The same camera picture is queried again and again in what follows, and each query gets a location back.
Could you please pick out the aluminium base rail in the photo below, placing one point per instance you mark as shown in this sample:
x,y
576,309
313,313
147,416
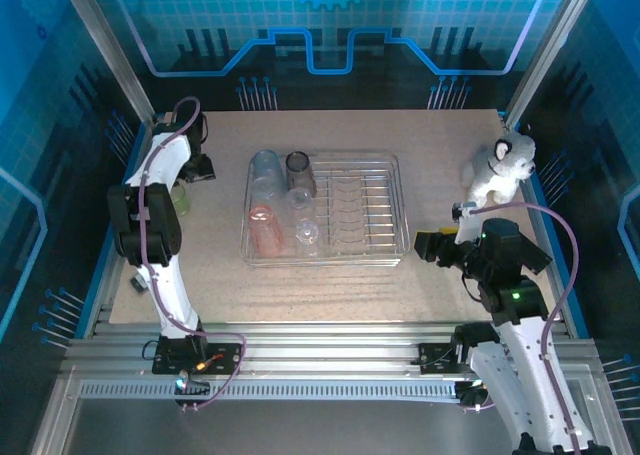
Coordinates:
x,y
325,350

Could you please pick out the blue translucent plastic cup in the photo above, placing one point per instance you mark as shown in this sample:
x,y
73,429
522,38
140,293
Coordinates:
x,y
265,162

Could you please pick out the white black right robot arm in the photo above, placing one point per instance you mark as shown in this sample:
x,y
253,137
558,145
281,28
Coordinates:
x,y
530,365

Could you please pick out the green translucent plastic cup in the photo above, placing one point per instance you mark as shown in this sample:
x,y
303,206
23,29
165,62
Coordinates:
x,y
182,202

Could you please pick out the grey white plush dog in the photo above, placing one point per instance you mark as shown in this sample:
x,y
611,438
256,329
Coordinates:
x,y
492,180

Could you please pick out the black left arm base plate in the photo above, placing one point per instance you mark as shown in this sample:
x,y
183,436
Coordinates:
x,y
225,357

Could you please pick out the pink translucent plastic cup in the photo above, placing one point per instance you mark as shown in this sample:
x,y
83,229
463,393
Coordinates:
x,y
265,235

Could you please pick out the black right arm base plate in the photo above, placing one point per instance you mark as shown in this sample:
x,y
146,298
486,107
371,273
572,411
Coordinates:
x,y
430,357

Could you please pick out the dark grey translucent cup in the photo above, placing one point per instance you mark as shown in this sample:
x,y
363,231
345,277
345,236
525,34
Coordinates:
x,y
300,175

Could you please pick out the blue table edge strip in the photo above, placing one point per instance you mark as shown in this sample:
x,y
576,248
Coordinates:
x,y
95,295
576,320

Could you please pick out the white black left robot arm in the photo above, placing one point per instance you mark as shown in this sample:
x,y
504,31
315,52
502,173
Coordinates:
x,y
170,300

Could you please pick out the clear plastic cup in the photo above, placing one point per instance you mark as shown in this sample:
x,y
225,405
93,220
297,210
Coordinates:
x,y
299,200
306,235

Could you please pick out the small black card device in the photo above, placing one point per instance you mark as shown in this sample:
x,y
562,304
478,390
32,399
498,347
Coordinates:
x,y
137,284

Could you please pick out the aluminium frame post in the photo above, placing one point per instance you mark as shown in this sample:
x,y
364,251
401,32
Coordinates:
x,y
107,50
550,50

